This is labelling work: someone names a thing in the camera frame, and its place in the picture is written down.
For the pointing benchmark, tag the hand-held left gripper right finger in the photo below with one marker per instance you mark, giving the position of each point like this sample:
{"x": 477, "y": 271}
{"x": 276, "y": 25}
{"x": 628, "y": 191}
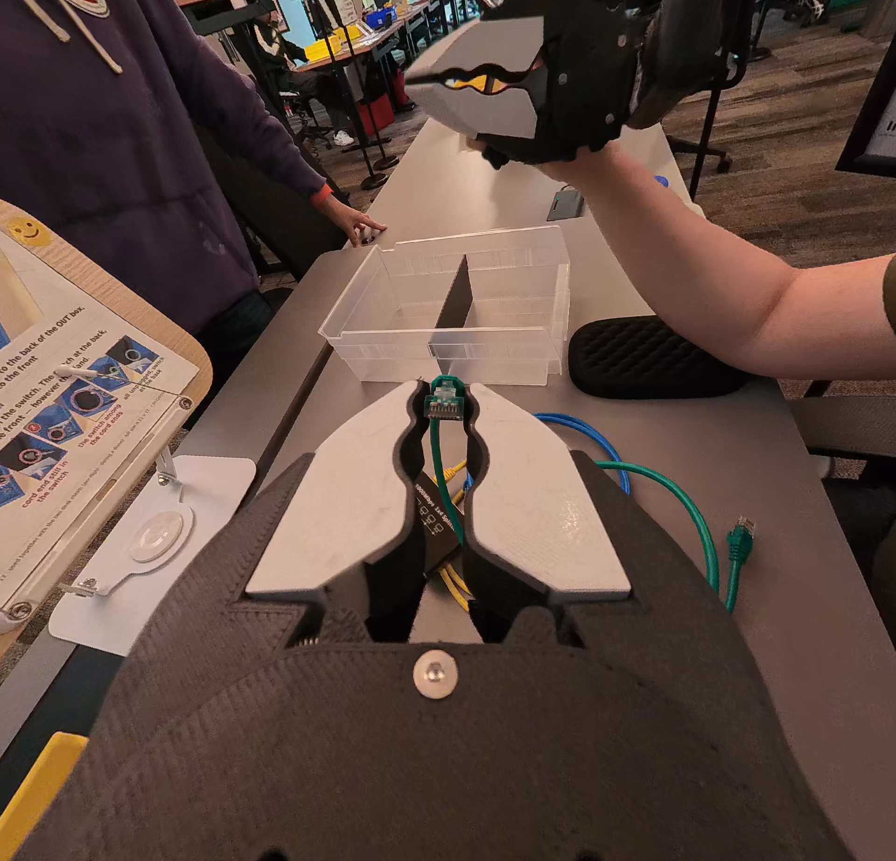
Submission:
{"x": 539, "y": 518}

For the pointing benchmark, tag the small grey device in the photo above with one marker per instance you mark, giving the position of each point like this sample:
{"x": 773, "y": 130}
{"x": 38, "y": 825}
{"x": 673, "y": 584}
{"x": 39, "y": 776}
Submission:
{"x": 565, "y": 205}

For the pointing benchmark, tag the black framed sign stand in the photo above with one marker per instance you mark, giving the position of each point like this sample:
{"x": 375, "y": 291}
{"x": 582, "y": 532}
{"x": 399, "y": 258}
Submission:
{"x": 871, "y": 104}

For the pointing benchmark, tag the person's right hand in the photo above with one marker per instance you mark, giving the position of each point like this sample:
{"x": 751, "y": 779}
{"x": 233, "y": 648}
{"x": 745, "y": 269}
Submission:
{"x": 595, "y": 167}

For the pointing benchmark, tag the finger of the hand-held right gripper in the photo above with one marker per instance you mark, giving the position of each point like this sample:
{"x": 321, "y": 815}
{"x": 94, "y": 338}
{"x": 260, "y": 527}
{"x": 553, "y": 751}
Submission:
{"x": 490, "y": 45}
{"x": 497, "y": 115}

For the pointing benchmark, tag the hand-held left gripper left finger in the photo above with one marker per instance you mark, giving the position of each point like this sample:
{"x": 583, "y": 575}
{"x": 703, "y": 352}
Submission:
{"x": 350, "y": 511}

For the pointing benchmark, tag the black wrist rest pad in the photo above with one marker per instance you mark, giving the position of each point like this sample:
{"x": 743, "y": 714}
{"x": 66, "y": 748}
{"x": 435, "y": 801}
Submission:
{"x": 651, "y": 357}

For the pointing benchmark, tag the white stand base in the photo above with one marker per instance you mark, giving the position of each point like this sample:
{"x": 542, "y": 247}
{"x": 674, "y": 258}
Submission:
{"x": 175, "y": 518}

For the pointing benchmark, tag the black ethernet switch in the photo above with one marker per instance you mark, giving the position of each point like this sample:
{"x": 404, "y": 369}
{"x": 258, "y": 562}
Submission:
{"x": 439, "y": 525}

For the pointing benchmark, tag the black bin divider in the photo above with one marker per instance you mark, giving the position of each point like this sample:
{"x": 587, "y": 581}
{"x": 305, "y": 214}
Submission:
{"x": 453, "y": 294}

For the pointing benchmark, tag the clear plastic bin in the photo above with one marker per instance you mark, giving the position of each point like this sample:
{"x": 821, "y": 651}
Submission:
{"x": 504, "y": 315}

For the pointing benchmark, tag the wooden instruction sheet board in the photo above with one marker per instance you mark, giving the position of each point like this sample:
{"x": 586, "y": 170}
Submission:
{"x": 70, "y": 420}

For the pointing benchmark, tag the yellow plastic bin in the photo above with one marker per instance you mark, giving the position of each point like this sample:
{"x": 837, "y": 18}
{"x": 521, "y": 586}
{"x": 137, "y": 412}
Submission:
{"x": 28, "y": 791}

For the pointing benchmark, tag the black office chair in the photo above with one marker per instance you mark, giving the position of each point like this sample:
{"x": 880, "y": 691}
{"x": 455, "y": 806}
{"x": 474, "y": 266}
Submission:
{"x": 728, "y": 69}

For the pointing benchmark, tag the person's right forearm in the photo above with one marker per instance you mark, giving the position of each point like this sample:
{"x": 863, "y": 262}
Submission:
{"x": 735, "y": 294}

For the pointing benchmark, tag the black stanchion post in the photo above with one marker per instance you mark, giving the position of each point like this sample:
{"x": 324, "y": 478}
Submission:
{"x": 371, "y": 139}

